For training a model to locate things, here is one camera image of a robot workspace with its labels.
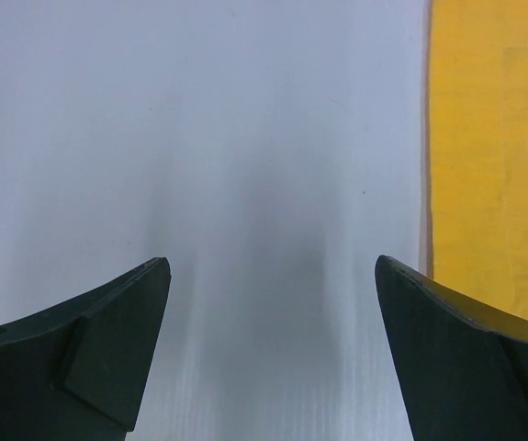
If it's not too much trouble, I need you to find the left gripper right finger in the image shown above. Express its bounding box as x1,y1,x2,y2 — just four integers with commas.
375,255,528,440

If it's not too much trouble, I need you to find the yellow printed cloth mat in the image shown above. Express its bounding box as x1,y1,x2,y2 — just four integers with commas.
428,1,528,320

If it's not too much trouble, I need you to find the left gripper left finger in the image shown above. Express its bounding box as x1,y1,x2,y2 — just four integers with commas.
0,257,171,440

